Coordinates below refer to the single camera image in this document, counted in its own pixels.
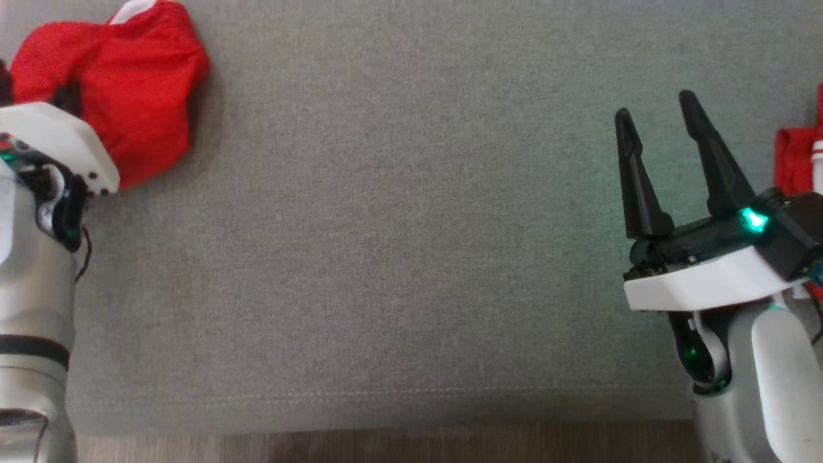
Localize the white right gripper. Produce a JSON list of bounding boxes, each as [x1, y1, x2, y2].
[[613, 89, 812, 314]]

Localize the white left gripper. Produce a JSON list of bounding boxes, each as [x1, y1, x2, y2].
[[0, 83, 122, 197]]

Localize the red basketball shorts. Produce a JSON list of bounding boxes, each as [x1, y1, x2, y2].
[[9, 0, 212, 192]]

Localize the red white basketball jersey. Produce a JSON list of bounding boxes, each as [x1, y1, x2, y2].
[[773, 82, 823, 304]]

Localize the grey sofa seat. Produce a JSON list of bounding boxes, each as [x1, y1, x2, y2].
[[0, 0, 823, 439]]

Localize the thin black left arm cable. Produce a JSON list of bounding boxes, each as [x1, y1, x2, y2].
[[73, 224, 95, 284]]

